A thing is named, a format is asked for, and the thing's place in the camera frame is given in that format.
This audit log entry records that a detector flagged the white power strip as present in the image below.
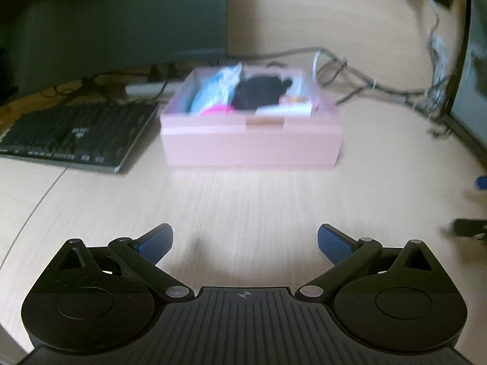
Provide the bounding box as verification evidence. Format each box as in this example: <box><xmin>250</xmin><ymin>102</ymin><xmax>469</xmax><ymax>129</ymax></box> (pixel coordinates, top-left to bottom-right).
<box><xmin>125</xmin><ymin>80</ymin><xmax>188</xmax><ymax>98</ymax></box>

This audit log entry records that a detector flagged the small white box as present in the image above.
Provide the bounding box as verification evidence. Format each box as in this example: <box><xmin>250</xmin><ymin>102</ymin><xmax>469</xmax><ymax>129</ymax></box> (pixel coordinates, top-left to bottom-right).
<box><xmin>255</xmin><ymin>104</ymin><xmax>313</xmax><ymax>118</ymax></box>

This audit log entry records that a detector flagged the black plush ball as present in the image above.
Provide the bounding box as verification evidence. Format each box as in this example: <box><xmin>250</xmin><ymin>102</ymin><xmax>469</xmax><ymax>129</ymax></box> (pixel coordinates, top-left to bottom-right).
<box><xmin>228</xmin><ymin>76</ymin><xmax>294</xmax><ymax>111</ymax></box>

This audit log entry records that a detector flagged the wooden desktop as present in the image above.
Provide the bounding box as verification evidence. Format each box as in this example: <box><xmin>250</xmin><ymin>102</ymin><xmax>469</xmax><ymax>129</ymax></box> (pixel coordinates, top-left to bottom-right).
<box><xmin>0</xmin><ymin>46</ymin><xmax>487</xmax><ymax>365</ymax></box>

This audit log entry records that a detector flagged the black computer case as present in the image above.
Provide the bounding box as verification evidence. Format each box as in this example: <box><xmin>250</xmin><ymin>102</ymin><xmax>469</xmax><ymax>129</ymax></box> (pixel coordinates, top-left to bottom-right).
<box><xmin>445</xmin><ymin>0</ymin><xmax>487</xmax><ymax>163</ymax></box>

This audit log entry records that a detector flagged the small pink plastic basket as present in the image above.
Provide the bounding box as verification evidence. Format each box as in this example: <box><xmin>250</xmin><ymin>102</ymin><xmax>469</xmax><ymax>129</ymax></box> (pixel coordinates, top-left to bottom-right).
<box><xmin>201</xmin><ymin>104</ymin><xmax>235</xmax><ymax>117</ymax></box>

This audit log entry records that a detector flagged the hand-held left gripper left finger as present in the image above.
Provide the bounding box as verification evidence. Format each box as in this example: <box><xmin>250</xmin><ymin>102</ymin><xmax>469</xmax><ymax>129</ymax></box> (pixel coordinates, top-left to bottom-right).
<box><xmin>47</xmin><ymin>224</ymin><xmax>193</xmax><ymax>303</ymax></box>

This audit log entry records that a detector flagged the white coiled charger cable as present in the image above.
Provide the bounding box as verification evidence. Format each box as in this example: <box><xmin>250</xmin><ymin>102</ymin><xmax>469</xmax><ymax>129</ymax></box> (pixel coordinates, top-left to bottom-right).
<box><xmin>409</xmin><ymin>0</ymin><xmax>450</xmax><ymax>112</ymax></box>

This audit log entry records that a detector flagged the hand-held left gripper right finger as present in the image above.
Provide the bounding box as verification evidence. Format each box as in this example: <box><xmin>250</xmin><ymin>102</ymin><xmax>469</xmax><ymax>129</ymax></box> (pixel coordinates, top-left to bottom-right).
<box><xmin>299</xmin><ymin>224</ymin><xmax>442</xmax><ymax>303</ymax></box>

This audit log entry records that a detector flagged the bundle of black cables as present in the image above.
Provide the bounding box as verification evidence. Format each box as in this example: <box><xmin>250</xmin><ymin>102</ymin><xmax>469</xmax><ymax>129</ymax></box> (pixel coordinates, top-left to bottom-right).
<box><xmin>243</xmin><ymin>47</ymin><xmax>455</xmax><ymax>138</ymax></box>

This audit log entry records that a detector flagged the black curved monitor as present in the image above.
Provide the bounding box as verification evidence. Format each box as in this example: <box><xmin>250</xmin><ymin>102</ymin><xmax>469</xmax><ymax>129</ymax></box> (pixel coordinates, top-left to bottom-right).
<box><xmin>0</xmin><ymin>0</ymin><xmax>229</xmax><ymax>103</ymax></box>

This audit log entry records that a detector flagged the black keyboard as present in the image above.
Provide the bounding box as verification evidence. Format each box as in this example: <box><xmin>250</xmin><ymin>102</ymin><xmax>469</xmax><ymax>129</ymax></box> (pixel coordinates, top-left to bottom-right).
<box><xmin>0</xmin><ymin>101</ymin><xmax>160</xmax><ymax>174</ymax></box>

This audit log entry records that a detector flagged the blue and white packet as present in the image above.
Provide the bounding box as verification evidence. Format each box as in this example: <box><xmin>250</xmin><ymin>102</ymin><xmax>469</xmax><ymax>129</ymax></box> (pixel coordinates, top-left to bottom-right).
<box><xmin>188</xmin><ymin>64</ymin><xmax>244</xmax><ymax>114</ymax></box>

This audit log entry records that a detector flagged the pink cardboard box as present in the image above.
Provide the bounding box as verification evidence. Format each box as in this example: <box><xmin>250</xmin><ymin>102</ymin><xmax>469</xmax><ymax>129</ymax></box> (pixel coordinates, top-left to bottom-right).
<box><xmin>160</xmin><ymin>64</ymin><xmax>342</xmax><ymax>170</ymax></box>

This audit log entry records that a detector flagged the short white cable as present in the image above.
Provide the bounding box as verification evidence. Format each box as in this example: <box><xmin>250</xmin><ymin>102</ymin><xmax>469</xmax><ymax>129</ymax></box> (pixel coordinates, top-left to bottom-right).
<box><xmin>312</xmin><ymin>51</ymin><xmax>325</xmax><ymax>81</ymax></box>

